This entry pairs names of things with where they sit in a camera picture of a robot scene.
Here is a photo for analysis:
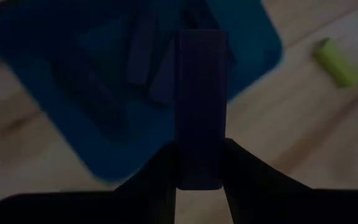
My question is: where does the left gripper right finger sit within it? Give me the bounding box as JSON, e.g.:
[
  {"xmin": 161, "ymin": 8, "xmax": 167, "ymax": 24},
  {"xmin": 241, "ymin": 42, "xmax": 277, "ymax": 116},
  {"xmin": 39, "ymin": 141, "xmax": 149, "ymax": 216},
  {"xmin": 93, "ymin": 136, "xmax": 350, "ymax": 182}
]
[{"xmin": 222, "ymin": 138, "xmax": 313, "ymax": 220}]

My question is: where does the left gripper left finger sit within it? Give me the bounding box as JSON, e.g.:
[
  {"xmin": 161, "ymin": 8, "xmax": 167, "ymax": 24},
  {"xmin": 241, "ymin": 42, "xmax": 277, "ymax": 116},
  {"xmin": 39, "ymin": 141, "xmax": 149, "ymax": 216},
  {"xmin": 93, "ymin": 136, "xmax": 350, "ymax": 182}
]
[{"xmin": 114, "ymin": 140, "xmax": 178, "ymax": 220}]

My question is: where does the blue plastic bin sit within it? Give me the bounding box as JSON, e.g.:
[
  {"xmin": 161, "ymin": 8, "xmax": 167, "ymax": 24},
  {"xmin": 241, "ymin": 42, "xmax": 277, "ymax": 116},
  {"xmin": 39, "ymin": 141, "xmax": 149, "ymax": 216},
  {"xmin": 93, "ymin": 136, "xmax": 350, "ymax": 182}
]
[{"xmin": 0, "ymin": 0, "xmax": 285, "ymax": 185}]

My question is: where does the lime green foam block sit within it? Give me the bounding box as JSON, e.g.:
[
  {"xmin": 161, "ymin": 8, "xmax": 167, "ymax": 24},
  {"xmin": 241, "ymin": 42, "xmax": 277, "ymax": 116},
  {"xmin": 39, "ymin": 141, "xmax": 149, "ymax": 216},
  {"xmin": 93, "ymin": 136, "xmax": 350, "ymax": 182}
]
[{"xmin": 312, "ymin": 36, "xmax": 358, "ymax": 90}]

